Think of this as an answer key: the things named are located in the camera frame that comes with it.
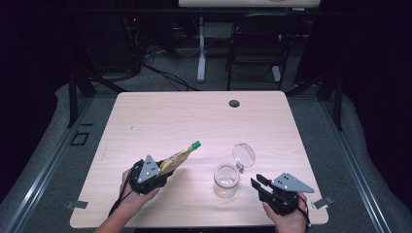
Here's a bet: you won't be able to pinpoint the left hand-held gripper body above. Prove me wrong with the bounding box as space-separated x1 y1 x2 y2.
129 154 169 196

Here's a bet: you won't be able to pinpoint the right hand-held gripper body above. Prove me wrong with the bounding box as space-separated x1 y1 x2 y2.
260 172 315 216

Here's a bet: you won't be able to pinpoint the yellow spouted food pouch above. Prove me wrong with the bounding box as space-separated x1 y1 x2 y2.
158 140 202 178

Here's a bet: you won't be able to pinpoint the clear glass jar with lid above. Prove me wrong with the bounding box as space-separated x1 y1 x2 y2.
213 143 257 199

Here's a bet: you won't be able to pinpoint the person's left hand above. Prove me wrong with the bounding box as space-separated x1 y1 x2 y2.
120 168 161 212

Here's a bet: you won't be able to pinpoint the person's right hand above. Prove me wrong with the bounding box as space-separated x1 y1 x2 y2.
261 193 308 233

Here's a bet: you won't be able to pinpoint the grey tape piece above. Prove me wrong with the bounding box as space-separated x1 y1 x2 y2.
311 195 334 210
65 200 89 210

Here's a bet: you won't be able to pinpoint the white desk leg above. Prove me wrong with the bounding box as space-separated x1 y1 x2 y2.
271 65 282 83
196 17 207 83

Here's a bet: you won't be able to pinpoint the dark equipment cabinet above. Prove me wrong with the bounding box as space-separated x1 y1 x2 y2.
74 13 144 74

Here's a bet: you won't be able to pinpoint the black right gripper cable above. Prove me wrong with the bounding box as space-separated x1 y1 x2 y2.
295 193 313 231

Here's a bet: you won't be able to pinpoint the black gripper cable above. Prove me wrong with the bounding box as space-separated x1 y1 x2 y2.
295 193 313 231
108 169 135 217

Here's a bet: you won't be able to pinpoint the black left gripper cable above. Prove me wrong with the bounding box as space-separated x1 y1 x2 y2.
108 169 135 217

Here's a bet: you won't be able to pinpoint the aluminium floor rail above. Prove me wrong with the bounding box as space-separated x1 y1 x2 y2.
320 100 393 233
3 96 93 233

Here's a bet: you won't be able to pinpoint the black floor cables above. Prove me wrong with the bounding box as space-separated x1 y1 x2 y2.
142 62 200 92

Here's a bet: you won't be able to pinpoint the black metal frame post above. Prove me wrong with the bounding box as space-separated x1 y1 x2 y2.
67 69 127 128
285 71 344 132

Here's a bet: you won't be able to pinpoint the black horizontal frame bar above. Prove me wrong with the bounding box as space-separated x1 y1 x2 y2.
57 8 325 17

